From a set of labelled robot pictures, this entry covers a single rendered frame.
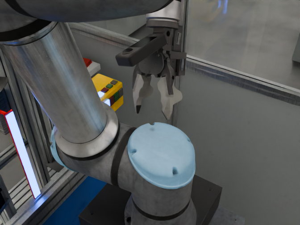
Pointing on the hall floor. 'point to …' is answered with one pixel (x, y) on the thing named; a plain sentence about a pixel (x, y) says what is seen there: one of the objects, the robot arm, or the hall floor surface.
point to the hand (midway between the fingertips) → (150, 112)
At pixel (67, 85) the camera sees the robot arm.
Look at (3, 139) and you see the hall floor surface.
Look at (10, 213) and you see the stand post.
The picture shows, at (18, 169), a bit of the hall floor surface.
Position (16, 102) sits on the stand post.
